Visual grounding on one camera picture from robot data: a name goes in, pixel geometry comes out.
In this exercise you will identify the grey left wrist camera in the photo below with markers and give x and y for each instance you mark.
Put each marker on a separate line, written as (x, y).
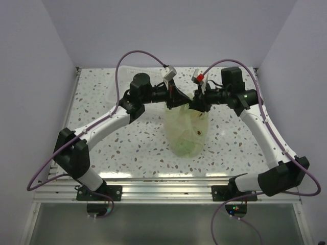
(168, 73)

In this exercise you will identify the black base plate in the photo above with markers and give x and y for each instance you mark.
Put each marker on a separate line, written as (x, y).
(221, 193)
(104, 193)

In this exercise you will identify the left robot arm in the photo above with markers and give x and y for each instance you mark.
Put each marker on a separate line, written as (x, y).
(73, 146)

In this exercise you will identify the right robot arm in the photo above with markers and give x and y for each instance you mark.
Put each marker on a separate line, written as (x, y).
(286, 169)

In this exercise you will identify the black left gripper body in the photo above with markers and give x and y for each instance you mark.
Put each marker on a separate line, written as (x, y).
(170, 97)

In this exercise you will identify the aluminium rail frame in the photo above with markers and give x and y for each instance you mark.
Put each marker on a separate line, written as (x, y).
(138, 156)

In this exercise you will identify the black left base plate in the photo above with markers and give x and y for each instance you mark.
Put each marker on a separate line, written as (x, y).
(104, 193)

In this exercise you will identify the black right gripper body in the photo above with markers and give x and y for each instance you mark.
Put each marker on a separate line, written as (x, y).
(205, 100)

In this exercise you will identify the light green avocado plastic bag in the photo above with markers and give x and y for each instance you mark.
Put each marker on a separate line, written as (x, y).
(186, 130)

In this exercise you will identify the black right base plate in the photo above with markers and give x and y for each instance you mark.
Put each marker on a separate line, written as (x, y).
(221, 193)

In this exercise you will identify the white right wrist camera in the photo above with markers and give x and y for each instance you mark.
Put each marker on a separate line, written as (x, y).
(199, 79)

